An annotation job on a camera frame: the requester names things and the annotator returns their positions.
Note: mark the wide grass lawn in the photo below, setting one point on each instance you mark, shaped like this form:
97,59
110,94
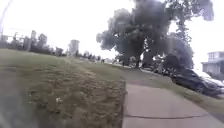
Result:
66,83

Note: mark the tall pale building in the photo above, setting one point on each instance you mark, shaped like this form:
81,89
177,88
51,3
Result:
73,46

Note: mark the pale house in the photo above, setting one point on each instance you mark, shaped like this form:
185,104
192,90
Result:
215,63

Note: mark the grey concrete sidewalk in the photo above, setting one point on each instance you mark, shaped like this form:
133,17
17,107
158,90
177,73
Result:
156,105

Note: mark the narrow grass verge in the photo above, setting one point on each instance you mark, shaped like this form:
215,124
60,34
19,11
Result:
201,99

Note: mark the dark car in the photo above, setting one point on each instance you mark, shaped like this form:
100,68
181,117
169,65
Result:
191,81

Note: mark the large dark tree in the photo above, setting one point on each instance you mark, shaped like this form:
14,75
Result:
140,30

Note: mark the row of distant trees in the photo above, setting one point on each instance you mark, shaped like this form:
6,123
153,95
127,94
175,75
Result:
40,45

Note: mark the smaller dark tree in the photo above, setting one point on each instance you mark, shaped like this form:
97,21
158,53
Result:
180,53

